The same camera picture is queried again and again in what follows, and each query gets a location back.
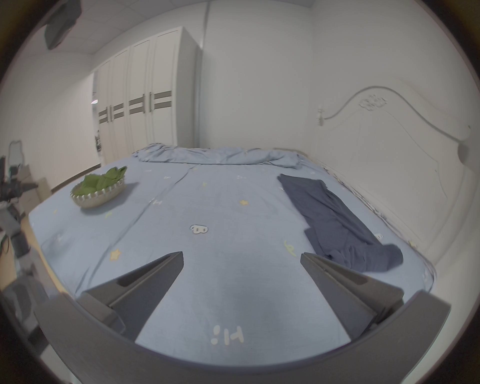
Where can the pale blue quilt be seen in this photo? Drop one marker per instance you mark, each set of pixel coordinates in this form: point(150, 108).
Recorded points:
point(225, 155)

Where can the round woven basket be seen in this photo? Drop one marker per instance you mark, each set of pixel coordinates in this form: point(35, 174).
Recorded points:
point(97, 200)

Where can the dark blue garment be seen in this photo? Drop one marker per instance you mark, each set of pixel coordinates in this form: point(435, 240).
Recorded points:
point(330, 217)

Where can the green shorts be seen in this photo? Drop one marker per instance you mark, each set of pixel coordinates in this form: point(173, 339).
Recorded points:
point(97, 183)

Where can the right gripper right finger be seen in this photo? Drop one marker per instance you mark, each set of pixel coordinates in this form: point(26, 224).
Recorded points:
point(337, 292)

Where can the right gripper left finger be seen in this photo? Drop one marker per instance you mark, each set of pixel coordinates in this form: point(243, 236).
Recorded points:
point(150, 288)

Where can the white wardrobe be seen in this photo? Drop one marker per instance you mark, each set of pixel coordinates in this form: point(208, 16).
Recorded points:
point(165, 112)

